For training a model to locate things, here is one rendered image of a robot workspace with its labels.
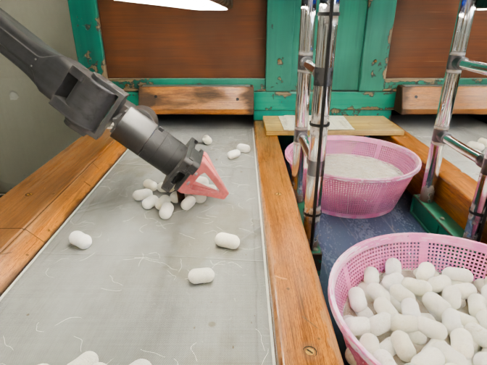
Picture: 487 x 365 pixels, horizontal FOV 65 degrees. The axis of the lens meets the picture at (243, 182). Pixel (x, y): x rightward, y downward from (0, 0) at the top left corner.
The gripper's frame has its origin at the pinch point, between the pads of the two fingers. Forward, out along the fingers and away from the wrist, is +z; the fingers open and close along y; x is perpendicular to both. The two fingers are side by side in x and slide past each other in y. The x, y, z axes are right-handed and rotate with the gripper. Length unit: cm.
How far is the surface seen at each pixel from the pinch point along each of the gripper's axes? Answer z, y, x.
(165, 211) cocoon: -6.4, -5.9, 5.5
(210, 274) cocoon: -0.5, -21.0, 0.6
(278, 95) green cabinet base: 6.6, 46.2, -13.9
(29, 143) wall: -59, 135, 95
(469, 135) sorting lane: 50, 38, -38
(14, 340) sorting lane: -14.1, -29.0, 13.3
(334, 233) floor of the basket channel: 20.4, 0.5, -5.9
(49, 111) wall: -59, 135, 73
